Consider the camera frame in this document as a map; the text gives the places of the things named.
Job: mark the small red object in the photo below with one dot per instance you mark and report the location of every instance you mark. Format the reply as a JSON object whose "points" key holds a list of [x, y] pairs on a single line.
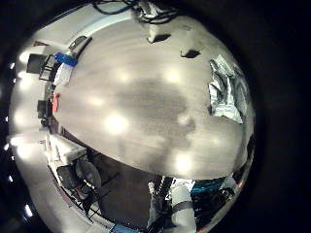
{"points": [[56, 103]]}

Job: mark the blue plastic object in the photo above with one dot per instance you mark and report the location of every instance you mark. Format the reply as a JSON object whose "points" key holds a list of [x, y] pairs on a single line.
{"points": [[66, 59]]}

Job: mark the dark square monitor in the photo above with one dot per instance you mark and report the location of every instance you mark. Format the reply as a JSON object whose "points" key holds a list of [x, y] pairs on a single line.
{"points": [[36, 63]]}

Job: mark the monitor with teal screen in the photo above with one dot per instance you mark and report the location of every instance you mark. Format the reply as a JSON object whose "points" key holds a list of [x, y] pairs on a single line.
{"points": [[207, 186]]}

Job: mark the white blue striped shirt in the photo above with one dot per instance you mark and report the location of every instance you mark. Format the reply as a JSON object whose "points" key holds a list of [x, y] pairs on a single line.
{"points": [[226, 93]]}

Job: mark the white box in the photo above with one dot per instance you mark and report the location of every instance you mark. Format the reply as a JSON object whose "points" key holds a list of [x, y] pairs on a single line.
{"points": [[66, 149]]}

